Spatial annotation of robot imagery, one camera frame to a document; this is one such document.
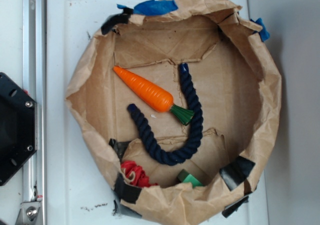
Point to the orange toy carrot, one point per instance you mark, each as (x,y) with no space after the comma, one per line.
(153,95)

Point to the brown paper bag bin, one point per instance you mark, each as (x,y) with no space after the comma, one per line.
(179,104)

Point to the black tape inner left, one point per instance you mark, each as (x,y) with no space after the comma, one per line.
(119,147)

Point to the black tape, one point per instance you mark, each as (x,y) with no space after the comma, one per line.
(236,172)
(113,20)
(126,192)
(119,147)

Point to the green block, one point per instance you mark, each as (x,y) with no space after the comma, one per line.
(186,177)

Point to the red crumpled cloth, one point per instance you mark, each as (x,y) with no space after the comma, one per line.
(136,174)

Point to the black tape bottom left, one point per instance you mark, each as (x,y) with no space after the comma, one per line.
(126,192)

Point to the black tape top left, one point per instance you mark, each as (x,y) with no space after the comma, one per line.
(113,20)

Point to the blue tape top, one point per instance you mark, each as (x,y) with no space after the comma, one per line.
(151,7)

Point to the blue tape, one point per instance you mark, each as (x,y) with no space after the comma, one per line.
(151,7)
(264,34)

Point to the black tape bottom right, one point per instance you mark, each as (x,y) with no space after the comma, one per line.
(236,172)

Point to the white tray board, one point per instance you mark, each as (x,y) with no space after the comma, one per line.
(77,193)

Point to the black tape lower right edge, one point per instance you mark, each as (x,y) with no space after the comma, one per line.
(230,209)

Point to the blue tape right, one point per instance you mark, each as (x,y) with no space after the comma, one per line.
(264,34)

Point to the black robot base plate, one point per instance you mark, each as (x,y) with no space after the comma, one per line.
(17,128)

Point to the aluminium rail frame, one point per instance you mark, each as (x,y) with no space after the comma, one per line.
(34,41)

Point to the metal corner bracket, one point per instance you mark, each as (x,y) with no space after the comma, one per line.
(28,213)

